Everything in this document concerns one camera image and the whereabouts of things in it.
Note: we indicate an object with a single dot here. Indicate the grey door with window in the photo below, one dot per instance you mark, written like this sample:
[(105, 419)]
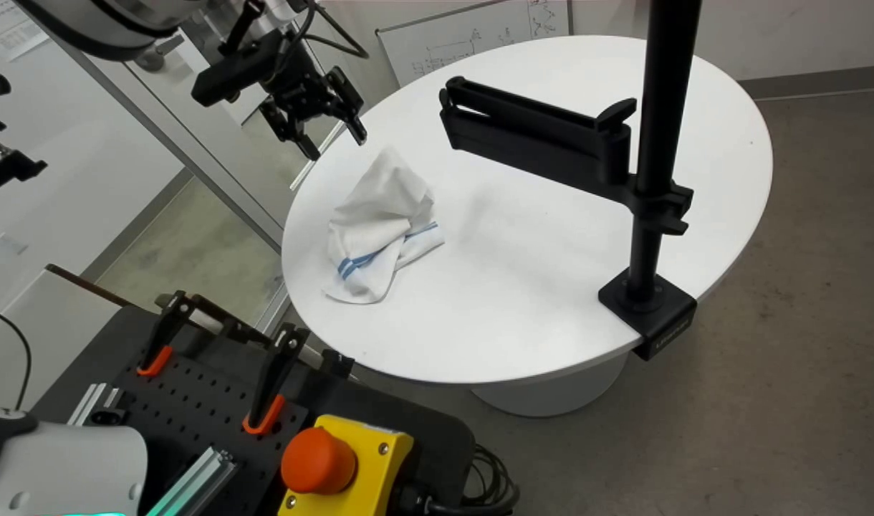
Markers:
[(168, 130)]

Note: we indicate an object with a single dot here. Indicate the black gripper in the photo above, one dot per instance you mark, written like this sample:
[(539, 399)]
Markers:
[(308, 85)]

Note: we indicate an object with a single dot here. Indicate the black clamp-on pole stand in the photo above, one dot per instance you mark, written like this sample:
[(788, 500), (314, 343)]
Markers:
[(661, 134)]

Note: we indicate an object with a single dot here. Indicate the black camera stand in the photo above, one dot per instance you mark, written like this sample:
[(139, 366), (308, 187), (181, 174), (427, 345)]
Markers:
[(6, 168)]

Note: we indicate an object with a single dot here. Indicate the white and grey device housing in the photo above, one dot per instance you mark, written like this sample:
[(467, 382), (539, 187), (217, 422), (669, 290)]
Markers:
[(63, 469)]

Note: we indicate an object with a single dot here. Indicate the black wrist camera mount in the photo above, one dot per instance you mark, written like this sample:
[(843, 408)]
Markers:
[(229, 75)]

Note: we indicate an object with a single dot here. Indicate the brown wooden strip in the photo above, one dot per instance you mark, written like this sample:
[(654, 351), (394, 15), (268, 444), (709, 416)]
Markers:
[(100, 289)]

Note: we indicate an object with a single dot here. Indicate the aluminium extrusion bar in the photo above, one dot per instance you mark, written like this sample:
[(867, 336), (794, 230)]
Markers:
[(195, 484), (93, 402)]

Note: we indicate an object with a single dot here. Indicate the yellow emergency stop red button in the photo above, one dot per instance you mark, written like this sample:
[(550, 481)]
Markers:
[(340, 462)]

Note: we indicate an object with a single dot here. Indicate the floor-standing whiteboard with scribbles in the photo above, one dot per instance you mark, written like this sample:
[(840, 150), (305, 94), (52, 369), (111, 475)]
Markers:
[(473, 34)]

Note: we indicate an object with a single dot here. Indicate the white towel with blue stripes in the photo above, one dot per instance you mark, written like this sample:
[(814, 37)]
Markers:
[(381, 230)]

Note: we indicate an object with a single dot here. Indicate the black perforated board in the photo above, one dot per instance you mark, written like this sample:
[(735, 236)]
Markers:
[(217, 412)]

